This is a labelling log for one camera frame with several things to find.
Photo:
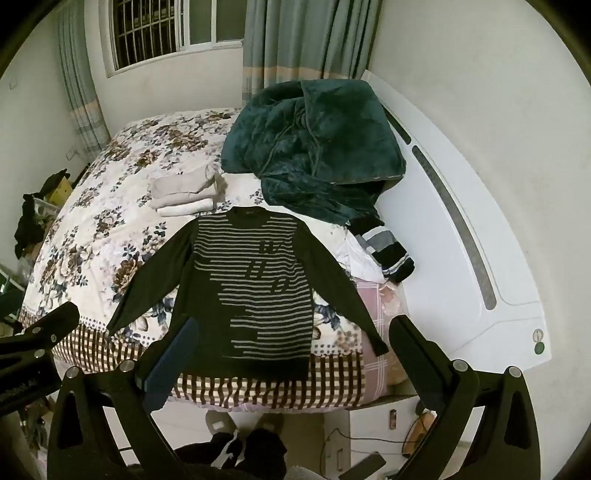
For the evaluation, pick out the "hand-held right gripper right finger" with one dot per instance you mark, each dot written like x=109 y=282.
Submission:
x=418 y=364

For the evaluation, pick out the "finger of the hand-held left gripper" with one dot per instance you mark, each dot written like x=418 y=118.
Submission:
x=46 y=325

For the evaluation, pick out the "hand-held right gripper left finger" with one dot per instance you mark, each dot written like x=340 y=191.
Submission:
x=168 y=369

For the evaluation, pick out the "dark striped sweater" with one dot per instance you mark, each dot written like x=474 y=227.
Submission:
x=258 y=295

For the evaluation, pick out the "pile of dark clothes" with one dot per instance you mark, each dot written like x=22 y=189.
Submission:
x=30 y=221

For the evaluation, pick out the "pink checked pillow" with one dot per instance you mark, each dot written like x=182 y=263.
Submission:
x=385 y=332

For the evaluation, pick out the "grey slipper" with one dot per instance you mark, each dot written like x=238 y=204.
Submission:
x=220 y=421

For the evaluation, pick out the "white bedside cabinet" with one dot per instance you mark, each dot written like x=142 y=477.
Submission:
x=369 y=424

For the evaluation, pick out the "white crumpled cloth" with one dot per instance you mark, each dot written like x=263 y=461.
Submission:
x=362 y=263

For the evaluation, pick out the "black grey striped garment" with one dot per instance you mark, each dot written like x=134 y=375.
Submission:
x=388 y=249

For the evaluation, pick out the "green round sticker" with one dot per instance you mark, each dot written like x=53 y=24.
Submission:
x=538 y=347

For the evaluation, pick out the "person's dark trouser legs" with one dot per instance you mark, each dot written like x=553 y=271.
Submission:
x=258 y=454

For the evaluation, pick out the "floral bedspread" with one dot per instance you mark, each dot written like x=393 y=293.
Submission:
x=115 y=221

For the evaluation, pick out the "yellow box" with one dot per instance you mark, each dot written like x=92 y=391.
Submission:
x=60 y=194

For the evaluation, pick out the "white folded garment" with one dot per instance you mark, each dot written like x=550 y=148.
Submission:
x=184 y=210

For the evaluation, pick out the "light beige folded garment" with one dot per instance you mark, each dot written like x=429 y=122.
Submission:
x=182 y=201

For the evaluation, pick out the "white headboard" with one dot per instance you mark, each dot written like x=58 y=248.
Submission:
x=461 y=184

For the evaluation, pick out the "taupe folded garment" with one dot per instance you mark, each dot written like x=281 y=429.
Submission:
x=184 y=184

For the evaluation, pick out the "narrow grey-green curtain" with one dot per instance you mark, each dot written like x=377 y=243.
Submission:
x=83 y=92

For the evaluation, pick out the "teal plush blanket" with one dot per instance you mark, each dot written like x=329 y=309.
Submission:
x=318 y=147

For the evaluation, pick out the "barred window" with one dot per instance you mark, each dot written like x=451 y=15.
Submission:
x=152 y=32

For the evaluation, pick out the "wide grey-green curtain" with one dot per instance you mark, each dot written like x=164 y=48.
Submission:
x=304 y=41

